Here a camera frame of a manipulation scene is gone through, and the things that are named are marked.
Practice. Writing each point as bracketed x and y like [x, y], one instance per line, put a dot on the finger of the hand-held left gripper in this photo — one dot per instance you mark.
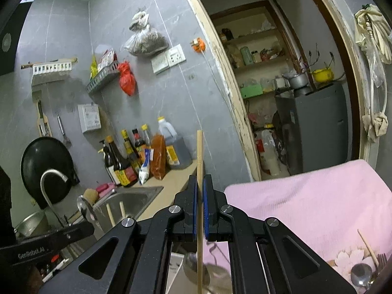
[78, 231]

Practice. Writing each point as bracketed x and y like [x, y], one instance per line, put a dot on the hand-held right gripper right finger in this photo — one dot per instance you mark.
[207, 211]

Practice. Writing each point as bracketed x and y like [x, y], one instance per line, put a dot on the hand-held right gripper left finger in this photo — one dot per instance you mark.
[193, 211]

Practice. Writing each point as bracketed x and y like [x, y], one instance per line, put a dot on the wooden chopstick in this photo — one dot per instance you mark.
[367, 247]
[109, 216]
[122, 209]
[200, 153]

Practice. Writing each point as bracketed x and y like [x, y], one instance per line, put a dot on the white plastic utensil holder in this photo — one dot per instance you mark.
[176, 266]

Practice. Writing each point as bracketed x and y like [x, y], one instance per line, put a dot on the person's left hand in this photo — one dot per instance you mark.
[36, 281]

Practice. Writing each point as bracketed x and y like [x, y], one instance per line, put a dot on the steel basin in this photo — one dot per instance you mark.
[30, 223]

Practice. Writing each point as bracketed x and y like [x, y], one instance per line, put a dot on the yellow sponge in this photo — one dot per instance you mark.
[90, 193]

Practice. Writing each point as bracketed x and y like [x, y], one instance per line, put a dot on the pink dish cloth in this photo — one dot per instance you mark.
[105, 188]

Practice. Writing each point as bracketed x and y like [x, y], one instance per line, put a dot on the steel sink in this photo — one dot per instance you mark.
[137, 197]

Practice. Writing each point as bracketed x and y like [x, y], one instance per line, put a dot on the metal faucet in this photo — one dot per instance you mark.
[46, 183]

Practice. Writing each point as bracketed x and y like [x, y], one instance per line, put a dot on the orange seasoning packet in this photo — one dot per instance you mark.
[158, 159]

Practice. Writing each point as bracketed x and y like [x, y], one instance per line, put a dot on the dark oil jug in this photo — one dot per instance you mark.
[177, 150]

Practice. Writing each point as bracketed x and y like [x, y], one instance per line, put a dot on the white and blue packet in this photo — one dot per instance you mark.
[145, 168]

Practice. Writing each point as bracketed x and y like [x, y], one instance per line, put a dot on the dark pump bottle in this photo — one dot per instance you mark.
[107, 162]

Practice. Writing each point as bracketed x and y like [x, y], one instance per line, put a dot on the large soy sauce bottle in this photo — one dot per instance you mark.
[122, 168]

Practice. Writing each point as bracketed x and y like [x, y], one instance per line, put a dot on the black wok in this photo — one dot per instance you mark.
[39, 162]

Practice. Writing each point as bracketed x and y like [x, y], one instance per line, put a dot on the white plastic jug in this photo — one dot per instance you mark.
[271, 156]

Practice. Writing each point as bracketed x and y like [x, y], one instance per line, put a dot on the red-capped sauce bottle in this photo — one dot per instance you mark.
[138, 141]

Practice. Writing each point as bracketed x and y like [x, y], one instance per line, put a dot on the clear yellow-capped bottle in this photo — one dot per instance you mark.
[146, 134]

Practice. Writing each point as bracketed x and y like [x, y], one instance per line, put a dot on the yellow-capped sauce bottle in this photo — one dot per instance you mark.
[128, 148]

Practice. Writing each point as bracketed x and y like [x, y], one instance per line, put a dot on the pink floral cloth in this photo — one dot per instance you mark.
[306, 208]

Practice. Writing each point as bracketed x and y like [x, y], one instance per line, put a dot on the hanging metal utensil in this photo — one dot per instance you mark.
[62, 128]

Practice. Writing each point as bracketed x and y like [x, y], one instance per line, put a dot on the green box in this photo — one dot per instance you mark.
[251, 91]

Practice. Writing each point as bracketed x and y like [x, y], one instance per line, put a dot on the grey fridge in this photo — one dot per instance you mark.
[318, 128]

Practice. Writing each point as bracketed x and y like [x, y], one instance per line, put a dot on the red plastic bag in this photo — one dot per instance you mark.
[127, 79]

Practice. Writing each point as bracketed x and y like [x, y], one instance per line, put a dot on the metal pot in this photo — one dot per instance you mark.
[297, 80]

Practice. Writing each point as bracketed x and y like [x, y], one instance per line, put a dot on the green thermos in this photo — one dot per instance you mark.
[246, 55]

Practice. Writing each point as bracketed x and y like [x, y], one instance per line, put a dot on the yellow packet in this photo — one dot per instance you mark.
[93, 67]

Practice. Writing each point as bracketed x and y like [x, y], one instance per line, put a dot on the clear bag of dried goods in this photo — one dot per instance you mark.
[145, 44]

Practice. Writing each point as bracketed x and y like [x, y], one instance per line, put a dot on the red packet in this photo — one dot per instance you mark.
[107, 58]

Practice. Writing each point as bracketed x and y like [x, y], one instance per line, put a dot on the yellow bowl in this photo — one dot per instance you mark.
[323, 76]

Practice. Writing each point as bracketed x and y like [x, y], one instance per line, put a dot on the wooden shelf cabinet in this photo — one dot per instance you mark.
[251, 36]

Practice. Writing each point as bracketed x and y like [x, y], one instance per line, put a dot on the metal fork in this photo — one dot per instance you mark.
[381, 262]

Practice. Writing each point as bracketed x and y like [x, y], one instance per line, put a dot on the knotted beige rag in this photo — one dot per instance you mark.
[375, 127]

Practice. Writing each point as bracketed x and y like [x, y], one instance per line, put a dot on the black range hood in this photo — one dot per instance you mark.
[9, 36]

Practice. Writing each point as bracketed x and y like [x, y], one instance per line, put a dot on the clear hanging plastic bag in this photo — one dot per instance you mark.
[375, 67]

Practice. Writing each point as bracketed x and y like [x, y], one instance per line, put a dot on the white wall box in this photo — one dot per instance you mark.
[89, 118]

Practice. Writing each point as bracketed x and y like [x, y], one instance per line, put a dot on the white door frame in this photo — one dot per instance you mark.
[232, 98]

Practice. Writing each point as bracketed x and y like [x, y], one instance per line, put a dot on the white wall switch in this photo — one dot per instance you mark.
[160, 63]

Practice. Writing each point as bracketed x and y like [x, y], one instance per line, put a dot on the grey wall shelf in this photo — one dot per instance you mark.
[102, 81]

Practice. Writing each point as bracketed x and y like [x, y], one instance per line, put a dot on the white wall socket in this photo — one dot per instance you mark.
[176, 55]

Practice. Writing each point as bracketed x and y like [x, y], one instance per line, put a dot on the orange wall hook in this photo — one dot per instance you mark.
[198, 45]

